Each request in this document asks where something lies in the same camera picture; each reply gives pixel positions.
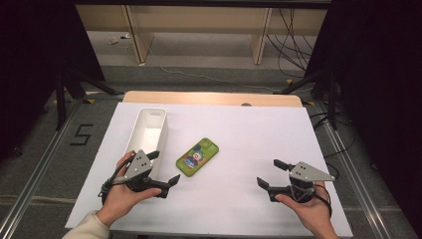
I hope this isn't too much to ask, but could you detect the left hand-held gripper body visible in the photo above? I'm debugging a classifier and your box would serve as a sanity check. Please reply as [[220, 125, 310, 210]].
[[122, 148, 171, 199]]

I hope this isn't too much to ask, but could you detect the white board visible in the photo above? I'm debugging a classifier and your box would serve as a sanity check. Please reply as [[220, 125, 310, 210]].
[[65, 102, 353, 239]]

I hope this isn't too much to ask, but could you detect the black metal stand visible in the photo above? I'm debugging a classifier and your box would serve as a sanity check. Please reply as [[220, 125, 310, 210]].
[[54, 65, 126, 131], [273, 67, 340, 131]]

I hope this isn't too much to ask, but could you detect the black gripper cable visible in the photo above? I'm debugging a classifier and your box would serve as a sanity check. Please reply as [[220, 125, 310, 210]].
[[313, 183, 333, 219], [98, 158, 137, 204]]

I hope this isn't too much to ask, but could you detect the light wooden table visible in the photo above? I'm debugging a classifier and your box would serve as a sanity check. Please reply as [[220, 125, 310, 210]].
[[121, 90, 304, 109]]

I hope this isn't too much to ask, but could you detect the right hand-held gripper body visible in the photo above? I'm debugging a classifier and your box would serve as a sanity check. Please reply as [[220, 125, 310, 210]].
[[267, 161, 336, 204]]

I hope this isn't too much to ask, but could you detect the person's left hand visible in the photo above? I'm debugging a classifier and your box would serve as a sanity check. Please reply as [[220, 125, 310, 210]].
[[96, 150, 163, 228]]

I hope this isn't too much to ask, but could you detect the person's right hand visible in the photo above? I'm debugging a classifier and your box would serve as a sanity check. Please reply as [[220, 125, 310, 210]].
[[274, 180, 340, 239]]

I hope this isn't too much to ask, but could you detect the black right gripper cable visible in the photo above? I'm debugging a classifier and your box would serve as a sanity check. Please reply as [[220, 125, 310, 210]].
[[313, 183, 333, 219]]

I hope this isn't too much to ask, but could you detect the black floor cable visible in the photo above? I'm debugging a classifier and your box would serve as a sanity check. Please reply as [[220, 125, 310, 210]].
[[309, 111, 358, 159]]

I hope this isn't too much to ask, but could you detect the metal floor rail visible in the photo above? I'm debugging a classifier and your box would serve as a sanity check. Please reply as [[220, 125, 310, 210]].
[[314, 100, 396, 239], [0, 99, 85, 239]]

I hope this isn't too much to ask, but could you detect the black curtain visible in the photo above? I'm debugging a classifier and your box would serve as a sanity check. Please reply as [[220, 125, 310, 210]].
[[0, 0, 106, 162], [304, 0, 422, 231]]

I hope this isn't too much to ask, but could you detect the white plastic bin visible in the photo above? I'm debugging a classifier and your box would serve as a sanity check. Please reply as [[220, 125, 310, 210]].
[[123, 107, 169, 182]]

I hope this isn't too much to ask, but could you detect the green cartoon phone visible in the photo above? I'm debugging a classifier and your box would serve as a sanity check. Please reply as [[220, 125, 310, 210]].
[[175, 136, 220, 178]]

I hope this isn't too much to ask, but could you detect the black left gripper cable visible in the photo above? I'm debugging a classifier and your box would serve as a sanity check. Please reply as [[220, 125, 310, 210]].
[[98, 158, 137, 204]]

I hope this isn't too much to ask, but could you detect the bundle of black cables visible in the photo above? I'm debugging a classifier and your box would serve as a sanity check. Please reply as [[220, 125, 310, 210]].
[[266, 8, 316, 80]]

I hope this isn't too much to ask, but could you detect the light wooden furniture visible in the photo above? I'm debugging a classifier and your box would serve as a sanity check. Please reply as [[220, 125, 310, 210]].
[[75, 3, 330, 66]]

